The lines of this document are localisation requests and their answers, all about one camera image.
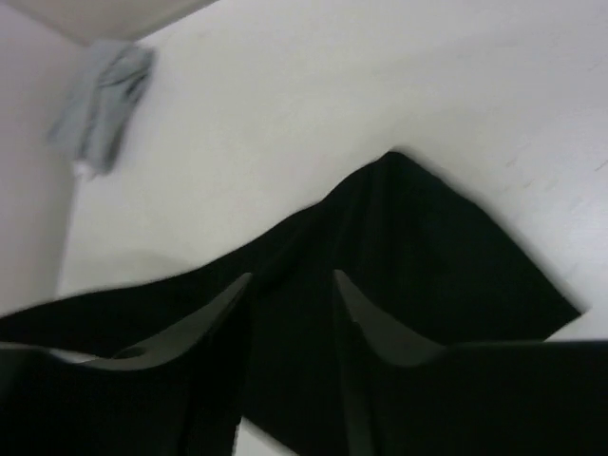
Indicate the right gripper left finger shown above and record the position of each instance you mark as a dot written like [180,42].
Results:
[76,380]

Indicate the folded grey tank top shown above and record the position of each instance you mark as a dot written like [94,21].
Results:
[107,86]

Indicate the black tank top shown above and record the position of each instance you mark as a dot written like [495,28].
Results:
[427,255]

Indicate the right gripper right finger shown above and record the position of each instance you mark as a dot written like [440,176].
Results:
[405,394]

